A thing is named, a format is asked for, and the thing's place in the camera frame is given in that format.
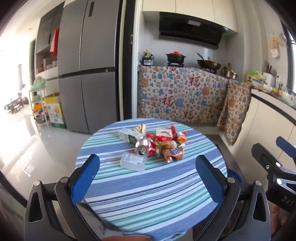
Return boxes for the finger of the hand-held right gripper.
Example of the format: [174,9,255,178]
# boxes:
[276,136,296,153]
[251,143,296,177]

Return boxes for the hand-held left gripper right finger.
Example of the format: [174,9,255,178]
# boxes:
[195,155,271,241]

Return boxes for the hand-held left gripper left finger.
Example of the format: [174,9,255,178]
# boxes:
[24,153,100,241]

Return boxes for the blue plastic basket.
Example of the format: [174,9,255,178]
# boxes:
[225,168,243,184]

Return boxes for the orange snack wrapper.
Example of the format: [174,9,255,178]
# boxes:
[161,147,184,164]

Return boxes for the orange white snack packet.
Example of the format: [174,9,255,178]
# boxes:
[177,131,188,145]

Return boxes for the clear plastic box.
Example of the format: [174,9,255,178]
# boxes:
[120,152,148,172]

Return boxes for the yellow snack packet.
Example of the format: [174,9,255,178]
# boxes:
[159,140,177,149]

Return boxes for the red plastic bag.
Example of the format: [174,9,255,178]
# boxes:
[146,124,178,143]

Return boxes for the green white milk carton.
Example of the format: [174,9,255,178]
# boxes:
[119,128,145,145]

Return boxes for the white snack package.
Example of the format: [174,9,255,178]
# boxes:
[155,128,173,139]

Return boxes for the crushed red can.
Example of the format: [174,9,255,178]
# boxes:
[135,137,158,158]

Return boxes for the person's right hand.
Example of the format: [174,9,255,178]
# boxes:
[270,205,288,235]

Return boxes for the white base cabinet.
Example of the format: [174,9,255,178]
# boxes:
[231,88,296,167]

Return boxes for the small printed blanket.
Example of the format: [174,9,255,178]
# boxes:
[216,79,252,146]

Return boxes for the striped tablecloth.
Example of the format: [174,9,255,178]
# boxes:
[76,119,228,241]

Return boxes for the white knife block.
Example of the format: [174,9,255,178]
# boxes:
[264,62,277,87]

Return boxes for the green yellow packet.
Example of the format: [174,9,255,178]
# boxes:
[246,70,266,85]

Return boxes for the yellow green cardboard box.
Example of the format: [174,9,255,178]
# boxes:
[43,93,67,129]

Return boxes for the steel pot with lid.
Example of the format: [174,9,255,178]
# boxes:
[221,63,240,80]

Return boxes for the large printed blanket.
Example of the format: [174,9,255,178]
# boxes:
[137,65,229,127]

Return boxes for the storage rack with basins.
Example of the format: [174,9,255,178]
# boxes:
[29,77,50,128]

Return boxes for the dark wok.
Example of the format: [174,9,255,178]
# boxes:
[196,51,221,70]

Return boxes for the grey refrigerator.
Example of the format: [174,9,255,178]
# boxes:
[57,0,123,134]

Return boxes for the black clay pot orange lid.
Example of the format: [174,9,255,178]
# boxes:
[165,50,186,63]

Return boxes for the condiment bottle caddy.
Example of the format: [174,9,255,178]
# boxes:
[142,49,155,66]

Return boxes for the red hanging cloth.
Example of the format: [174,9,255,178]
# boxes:
[50,28,60,57]

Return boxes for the black range hood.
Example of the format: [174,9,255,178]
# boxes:
[159,12,228,49]

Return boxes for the grey shelf cabinet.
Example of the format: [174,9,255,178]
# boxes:
[35,2,65,80]

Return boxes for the white upper cabinets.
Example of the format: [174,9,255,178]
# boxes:
[142,0,238,35]

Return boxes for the wall decoration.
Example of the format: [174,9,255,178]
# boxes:
[269,35,280,58]

